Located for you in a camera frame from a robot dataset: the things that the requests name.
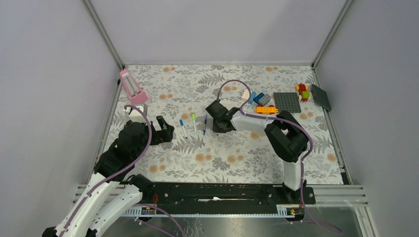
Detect blue gel pen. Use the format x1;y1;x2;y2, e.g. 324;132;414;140
203;114;208;136

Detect white pen green tip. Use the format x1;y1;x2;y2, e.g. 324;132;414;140
192;114;198;134

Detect white pen dark tip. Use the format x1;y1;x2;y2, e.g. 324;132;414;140
179;119;188;139

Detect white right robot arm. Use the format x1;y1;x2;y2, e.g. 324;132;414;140
206;100;312;203

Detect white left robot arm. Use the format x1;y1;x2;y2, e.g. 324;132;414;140
42;116;174;237

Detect white and blue brick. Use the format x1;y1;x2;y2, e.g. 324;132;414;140
241;90;256;104

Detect floral table mat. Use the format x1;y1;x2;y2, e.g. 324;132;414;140
95;64;344;185

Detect blue toy brick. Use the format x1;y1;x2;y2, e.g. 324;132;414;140
253;93;265;104

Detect pink metronome box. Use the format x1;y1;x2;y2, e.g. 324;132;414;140
120;69;149;106

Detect grey toy brick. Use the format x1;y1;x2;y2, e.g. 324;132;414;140
258;94;271;106

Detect orange toy car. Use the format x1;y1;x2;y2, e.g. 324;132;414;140
254;105;279;115

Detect grey lego baseplate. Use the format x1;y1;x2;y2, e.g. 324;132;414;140
273;92;301;113

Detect red yellow green brick stack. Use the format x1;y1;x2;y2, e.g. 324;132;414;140
295;83;310;102

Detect dark grey lego plate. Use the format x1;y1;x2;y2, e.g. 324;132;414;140
310;84;332;112

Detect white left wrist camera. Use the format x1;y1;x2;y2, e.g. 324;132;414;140
126;104;147;123

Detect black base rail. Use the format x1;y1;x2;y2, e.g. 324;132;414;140
140;182;316;208

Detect white cable duct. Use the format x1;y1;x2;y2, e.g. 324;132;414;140
84;205;295;218

